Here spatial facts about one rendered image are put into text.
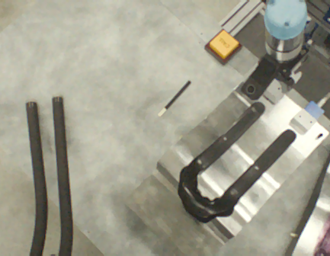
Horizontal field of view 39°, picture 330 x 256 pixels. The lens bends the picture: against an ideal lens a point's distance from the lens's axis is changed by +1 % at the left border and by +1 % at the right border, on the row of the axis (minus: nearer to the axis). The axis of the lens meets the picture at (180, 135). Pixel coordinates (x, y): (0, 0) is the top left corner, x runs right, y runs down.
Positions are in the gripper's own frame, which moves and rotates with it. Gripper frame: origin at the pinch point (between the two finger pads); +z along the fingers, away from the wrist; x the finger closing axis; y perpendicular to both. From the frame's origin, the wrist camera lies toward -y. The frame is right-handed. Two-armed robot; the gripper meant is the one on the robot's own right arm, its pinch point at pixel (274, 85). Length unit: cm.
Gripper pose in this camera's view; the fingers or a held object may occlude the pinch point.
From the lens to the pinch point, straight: 121.9
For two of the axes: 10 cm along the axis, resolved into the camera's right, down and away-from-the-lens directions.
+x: -7.0, -6.4, 3.0
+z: 1.8, 2.5, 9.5
